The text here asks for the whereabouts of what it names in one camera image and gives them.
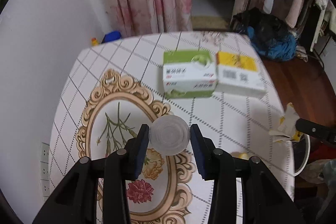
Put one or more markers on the green white medicine box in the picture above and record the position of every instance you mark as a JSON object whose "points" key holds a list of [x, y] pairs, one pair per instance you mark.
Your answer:
{"points": [[188, 74]]}

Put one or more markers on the orange small bottle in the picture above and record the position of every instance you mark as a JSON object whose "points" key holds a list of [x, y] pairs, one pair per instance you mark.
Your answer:
{"points": [[94, 42]]}

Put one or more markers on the white barcode carton box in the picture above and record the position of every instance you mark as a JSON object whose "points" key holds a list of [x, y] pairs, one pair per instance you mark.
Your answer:
{"points": [[240, 82]]}

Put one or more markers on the blue jacket pile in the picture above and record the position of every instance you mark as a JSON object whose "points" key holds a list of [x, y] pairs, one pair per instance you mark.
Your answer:
{"points": [[276, 49]]}

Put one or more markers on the white wall socket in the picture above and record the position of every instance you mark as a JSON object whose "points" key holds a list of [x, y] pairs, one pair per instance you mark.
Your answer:
{"points": [[44, 171]]}

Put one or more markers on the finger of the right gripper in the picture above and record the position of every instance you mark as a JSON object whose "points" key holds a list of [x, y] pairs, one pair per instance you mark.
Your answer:
{"points": [[318, 131]]}

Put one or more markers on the white patterned tablecloth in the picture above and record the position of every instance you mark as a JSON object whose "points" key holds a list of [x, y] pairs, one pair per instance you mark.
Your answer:
{"points": [[114, 88]]}

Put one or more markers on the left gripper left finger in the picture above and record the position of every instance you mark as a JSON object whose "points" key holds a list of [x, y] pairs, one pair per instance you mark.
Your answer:
{"points": [[74, 200]]}

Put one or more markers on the blue lidded container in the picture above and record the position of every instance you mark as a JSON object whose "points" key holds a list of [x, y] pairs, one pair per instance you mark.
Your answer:
{"points": [[112, 36]]}

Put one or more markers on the white yellow wrapper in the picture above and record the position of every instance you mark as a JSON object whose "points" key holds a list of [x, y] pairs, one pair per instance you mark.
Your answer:
{"points": [[286, 130]]}

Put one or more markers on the clear plastic cup lid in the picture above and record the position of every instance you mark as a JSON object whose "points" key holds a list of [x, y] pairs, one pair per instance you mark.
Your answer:
{"points": [[169, 135]]}

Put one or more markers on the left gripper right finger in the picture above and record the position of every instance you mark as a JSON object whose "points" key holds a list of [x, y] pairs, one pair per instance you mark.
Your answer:
{"points": [[264, 198]]}

